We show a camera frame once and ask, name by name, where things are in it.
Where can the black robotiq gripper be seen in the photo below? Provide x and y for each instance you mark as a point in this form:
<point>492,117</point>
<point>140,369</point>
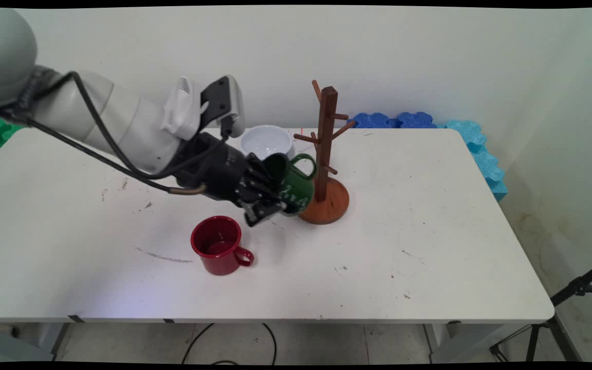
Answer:
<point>219,172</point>

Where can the green enamel mug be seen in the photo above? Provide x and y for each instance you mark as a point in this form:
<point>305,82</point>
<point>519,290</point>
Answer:
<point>301,187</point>

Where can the white kinova robot arm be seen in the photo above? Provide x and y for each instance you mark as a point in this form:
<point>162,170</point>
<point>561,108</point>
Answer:
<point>131,123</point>

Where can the blue and white bowl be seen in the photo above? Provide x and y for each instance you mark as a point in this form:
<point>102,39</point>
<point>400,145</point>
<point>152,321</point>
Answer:
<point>265,140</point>

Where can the red enamel mug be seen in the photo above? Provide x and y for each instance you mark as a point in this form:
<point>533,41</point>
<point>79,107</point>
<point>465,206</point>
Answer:
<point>219,246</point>

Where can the brown wooden mug tree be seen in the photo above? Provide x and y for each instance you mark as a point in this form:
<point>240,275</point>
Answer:
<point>328,118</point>

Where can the dark blue foam tile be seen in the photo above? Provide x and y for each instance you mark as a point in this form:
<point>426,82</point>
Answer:
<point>415,120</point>
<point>373,121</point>

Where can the light blue foam tile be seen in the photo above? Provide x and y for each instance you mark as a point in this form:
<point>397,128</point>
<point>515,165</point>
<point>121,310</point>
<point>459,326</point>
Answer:
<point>483,154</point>

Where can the white table leg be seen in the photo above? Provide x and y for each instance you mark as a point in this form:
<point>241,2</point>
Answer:
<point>437,339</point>

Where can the grey table leg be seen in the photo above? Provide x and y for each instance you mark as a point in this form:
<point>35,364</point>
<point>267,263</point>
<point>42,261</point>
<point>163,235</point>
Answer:
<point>60,336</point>

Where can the black tripod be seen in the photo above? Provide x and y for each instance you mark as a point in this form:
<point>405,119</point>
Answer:
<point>558,318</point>

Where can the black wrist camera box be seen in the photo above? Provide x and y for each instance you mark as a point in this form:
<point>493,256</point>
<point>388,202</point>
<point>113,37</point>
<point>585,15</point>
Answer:
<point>221,103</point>

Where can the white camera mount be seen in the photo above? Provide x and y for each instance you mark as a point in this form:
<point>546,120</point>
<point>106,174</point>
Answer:
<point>183,110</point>

